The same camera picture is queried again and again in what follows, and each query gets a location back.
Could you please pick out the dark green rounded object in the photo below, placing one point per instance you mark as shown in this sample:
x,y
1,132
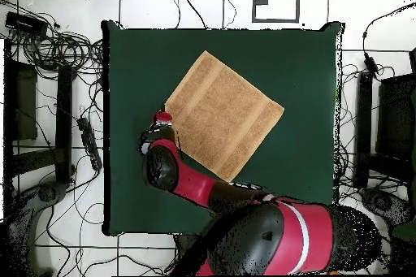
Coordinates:
x,y
404,231

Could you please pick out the long black power strip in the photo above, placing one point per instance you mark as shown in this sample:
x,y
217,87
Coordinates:
x,y
89,143

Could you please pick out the orange terry towel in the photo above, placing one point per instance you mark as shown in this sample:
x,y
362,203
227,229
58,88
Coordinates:
x,y
224,114

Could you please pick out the black inline power adapter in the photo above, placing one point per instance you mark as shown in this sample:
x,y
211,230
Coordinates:
x,y
371,64

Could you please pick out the dark grey stand base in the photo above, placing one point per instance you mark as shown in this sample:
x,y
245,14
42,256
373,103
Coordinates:
x,y
48,192
383,202

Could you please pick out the dark green table cloth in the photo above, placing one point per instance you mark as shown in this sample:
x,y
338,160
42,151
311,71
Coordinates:
x,y
292,62

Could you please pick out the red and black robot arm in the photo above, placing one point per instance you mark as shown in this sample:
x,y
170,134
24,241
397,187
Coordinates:
x,y
260,234

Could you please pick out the flat black adapter box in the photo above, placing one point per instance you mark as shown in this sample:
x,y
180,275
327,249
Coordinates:
x,y
26,23

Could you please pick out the black metal frame stand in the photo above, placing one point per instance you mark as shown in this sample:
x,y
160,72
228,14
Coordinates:
x,y
63,121
395,117

